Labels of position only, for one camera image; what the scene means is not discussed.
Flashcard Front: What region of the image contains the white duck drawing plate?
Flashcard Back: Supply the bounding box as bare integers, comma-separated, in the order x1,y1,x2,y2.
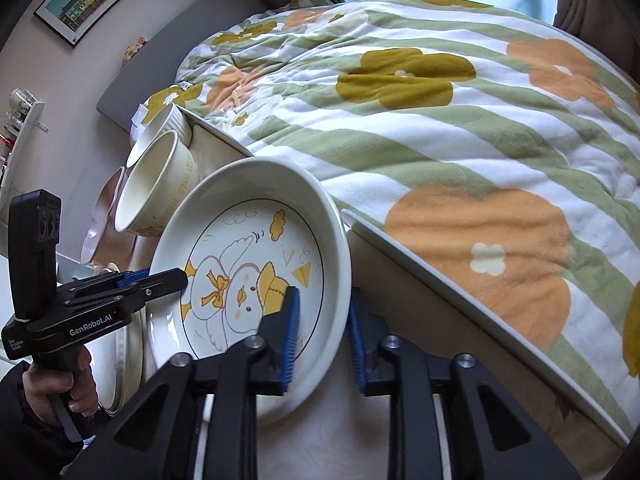
146,157,352,425

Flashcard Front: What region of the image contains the white ribbed bowl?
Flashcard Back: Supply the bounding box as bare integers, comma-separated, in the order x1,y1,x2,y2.
126,104,193,168

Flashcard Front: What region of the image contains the yellow duck print plate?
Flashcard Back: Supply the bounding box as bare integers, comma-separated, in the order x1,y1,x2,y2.
87,312,144,415

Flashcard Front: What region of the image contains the person's left hand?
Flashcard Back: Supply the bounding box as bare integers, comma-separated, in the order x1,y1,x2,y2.
23,347,99,426

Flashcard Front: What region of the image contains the pink pig-shaped dish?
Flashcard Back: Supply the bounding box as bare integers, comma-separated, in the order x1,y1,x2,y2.
80,167,136,270

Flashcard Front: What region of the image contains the cream ceramic bowl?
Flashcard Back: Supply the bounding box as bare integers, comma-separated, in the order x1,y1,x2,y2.
114,131,200,237

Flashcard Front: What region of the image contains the white floral tablecloth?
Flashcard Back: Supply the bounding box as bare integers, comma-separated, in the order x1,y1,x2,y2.
127,228,622,480

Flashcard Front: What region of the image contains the grey padded headboard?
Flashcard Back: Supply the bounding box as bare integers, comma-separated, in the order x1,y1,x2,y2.
96,0,266,130

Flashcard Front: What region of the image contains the small plush toy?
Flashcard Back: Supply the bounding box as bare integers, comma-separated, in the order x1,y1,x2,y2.
122,37,148,65

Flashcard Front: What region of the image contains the floral green striped quilt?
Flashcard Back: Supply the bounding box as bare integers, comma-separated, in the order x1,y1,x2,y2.
142,0,639,437

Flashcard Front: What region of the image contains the right brown curtain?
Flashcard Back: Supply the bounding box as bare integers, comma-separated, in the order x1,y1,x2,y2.
553,0,639,82

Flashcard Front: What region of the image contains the white table edge rail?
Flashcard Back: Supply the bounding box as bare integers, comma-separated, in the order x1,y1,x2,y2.
203,100,639,439

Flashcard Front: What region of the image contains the white wall shelf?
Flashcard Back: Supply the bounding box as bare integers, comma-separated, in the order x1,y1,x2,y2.
1,88,49,208

